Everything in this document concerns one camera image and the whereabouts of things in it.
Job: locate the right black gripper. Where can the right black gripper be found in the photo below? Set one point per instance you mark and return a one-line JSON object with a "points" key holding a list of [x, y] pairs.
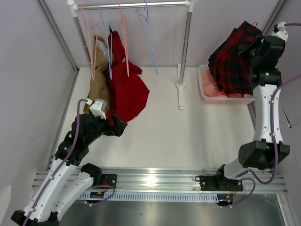
{"points": [[243, 50]]}

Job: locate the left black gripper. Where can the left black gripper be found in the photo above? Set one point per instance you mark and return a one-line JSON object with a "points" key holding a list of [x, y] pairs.
{"points": [[117, 129]]}

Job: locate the red plaid skirt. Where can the red plaid skirt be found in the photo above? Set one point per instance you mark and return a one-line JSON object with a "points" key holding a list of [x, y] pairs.
{"points": [[228, 69]]}

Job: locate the pink hanger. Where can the pink hanger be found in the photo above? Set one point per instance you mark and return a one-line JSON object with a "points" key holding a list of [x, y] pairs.
{"points": [[124, 30], [91, 47]]}

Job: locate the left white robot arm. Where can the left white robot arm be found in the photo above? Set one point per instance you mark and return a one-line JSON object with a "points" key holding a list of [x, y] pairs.
{"points": [[52, 201]]}

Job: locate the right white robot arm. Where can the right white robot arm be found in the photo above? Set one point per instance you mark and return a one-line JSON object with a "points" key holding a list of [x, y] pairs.
{"points": [[267, 148]]}

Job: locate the left blue hanger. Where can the left blue hanger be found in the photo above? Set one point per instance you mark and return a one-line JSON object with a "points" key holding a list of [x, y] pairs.
{"points": [[106, 28]]}

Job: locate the blue hanger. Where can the blue hanger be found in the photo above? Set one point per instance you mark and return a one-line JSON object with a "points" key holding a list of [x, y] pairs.
{"points": [[106, 28], [145, 22]]}

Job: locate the right blue hanger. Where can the right blue hanger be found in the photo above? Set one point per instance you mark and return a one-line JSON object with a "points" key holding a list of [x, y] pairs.
{"points": [[145, 22]]}

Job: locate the red hanging garment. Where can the red hanging garment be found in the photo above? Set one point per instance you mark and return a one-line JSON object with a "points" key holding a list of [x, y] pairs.
{"points": [[129, 93]]}

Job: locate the tan hanging garment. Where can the tan hanging garment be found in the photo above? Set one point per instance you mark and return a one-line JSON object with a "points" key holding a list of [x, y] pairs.
{"points": [[99, 86]]}

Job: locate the pink garment in basket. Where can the pink garment in basket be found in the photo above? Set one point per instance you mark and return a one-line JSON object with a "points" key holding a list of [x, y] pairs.
{"points": [[211, 89]]}

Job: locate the white plastic basket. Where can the white plastic basket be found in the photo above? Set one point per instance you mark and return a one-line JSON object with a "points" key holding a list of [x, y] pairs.
{"points": [[219, 100]]}

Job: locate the metal clothes rack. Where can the metal clothes rack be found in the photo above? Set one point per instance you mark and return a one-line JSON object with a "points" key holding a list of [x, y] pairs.
{"points": [[189, 4]]}

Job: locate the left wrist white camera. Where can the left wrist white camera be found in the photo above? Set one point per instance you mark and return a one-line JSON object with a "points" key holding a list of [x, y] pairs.
{"points": [[97, 107]]}

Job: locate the wrist white camera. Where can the wrist white camera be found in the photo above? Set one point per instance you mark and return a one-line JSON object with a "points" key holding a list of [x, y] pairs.
{"points": [[279, 31], [97, 107]]}

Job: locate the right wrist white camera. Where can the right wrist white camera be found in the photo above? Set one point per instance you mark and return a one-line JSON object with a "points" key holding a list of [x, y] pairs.
{"points": [[279, 31]]}

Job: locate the aluminium mounting rail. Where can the aluminium mounting rail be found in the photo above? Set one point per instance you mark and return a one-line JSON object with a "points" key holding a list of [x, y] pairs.
{"points": [[173, 181]]}

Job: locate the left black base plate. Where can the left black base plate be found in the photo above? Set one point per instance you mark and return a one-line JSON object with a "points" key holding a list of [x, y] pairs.
{"points": [[105, 179]]}

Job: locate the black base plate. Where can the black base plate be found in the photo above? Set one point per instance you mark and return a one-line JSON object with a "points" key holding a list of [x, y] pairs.
{"points": [[217, 183], [105, 179]]}

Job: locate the white slotted cable duct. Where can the white slotted cable duct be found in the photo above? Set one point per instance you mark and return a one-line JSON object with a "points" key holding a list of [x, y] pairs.
{"points": [[164, 197]]}

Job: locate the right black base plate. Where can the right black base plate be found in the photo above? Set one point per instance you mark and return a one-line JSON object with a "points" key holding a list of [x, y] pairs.
{"points": [[217, 183]]}

